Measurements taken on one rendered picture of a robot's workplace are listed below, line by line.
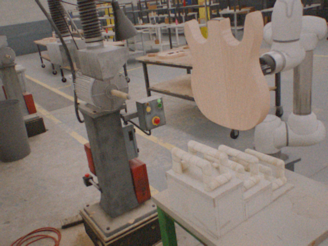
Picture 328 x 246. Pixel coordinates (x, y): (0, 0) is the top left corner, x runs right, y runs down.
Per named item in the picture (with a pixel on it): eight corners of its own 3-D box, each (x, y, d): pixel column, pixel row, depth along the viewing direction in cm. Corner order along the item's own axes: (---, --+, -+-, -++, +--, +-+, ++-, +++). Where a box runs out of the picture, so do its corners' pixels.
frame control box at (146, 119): (124, 133, 243) (118, 99, 234) (149, 124, 253) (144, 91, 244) (141, 142, 223) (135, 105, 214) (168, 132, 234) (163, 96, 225)
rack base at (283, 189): (221, 179, 154) (221, 176, 154) (243, 166, 162) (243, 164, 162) (273, 202, 133) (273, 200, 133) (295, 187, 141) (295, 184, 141)
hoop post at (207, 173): (202, 189, 117) (199, 165, 114) (208, 185, 119) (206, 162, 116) (208, 193, 115) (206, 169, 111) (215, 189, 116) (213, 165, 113)
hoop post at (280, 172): (275, 183, 144) (274, 163, 140) (279, 180, 145) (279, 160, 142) (281, 186, 141) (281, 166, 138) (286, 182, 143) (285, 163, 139)
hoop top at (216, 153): (186, 148, 132) (185, 141, 131) (192, 145, 134) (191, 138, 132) (223, 163, 116) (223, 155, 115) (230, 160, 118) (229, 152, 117)
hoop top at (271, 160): (243, 155, 154) (242, 149, 153) (247, 153, 156) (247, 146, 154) (281, 169, 138) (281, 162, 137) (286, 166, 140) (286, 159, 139)
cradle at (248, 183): (236, 190, 127) (236, 183, 126) (256, 178, 133) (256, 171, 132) (243, 194, 125) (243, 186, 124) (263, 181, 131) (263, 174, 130)
